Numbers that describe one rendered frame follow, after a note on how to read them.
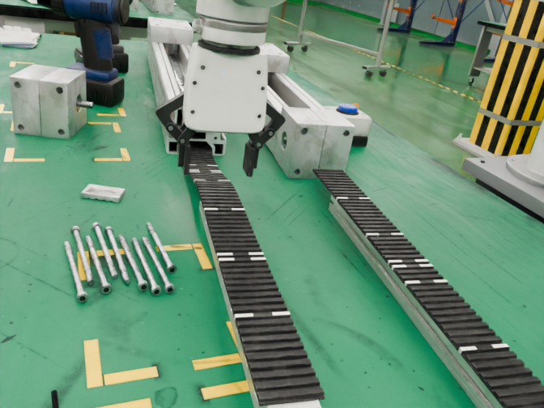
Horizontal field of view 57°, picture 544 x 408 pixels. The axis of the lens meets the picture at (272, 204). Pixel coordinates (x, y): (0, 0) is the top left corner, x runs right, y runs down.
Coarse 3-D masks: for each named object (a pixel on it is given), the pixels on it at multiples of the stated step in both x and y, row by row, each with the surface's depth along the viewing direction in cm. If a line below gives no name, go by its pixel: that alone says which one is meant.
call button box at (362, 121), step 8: (344, 112) 102; (360, 112) 104; (352, 120) 100; (360, 120) 100; (368, 120) 101; (360, 128) 101; (368, 128) 102; (360, 136) 103; (352, 144) 102; (360, 144) 103
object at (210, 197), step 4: (200, 196) 64; (204, 196) 64; (208, 196) 65; (212, 196) 65; (216, 196) 65; (220, 196) 65; (224, 196) 65; (228, 196) 65; (232, 196) 65; (236, 196) 66; (208, 200) 64; (212, 200) 64; (216, 200) 64; (220, 200) 64; (224, 200) 64; (228, 200) 64; (232, 200) 65; (236, 200) 65
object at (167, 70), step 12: (156, 48) 123; (180, 48) 132; (156, 60) 112; (168, 60) 127; (180, 60) 132; (156, 72) 111; (168, 72) 101; (180, 72) 115; (156, 84) 112; (168, 84) 93; (180, 84) 105; (156, 96) 110; (168, 96) 85; (180, 108) 82; (180, 120) 86; (204, 132) 85; (168, 144) 84; (216, 144) 91
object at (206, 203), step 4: (204, 200) 63; (204, 204) 62; (208, 204) 62; (212, 204) 62; (216, 204) 63; (220, 204) 63; (224, 204) 63; (228, 204) 63; (232, 204) 63; (236, 204) 64; (240, 204) 64
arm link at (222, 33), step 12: (192, 24) 58; (204, 24) 56; (216, 24) 56; (228, 24) 55; (240, 24) 55; (252, 24) 56; (264, 24) 58; (204, 36) 57; (216, 36) 56; (228, 36) 56; (240, 36) 56; (252, 36) 57; (264, 36) 59; (228, 48) 57; (240, 48) 58; (252, 48) 59
